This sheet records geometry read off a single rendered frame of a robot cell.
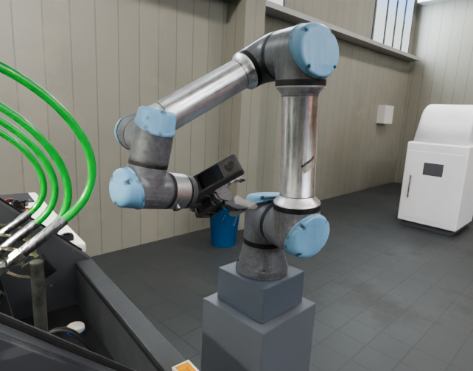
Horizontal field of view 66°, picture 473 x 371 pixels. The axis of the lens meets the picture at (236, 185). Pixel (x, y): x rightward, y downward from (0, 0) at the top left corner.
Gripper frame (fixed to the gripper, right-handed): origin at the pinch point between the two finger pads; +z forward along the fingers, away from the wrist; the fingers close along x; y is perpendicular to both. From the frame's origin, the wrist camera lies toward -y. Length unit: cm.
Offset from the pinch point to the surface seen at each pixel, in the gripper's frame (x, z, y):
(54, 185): -8.5, -40.2, 15.0
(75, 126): -6.5, -44.5, -4.8
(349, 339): 49, 149, 80
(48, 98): -10, -49, -7
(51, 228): 5.5, -45.8, 6.9
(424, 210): -38, 422, 64
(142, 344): 26.0, -32.4, 11.4
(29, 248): 8, -49, 9
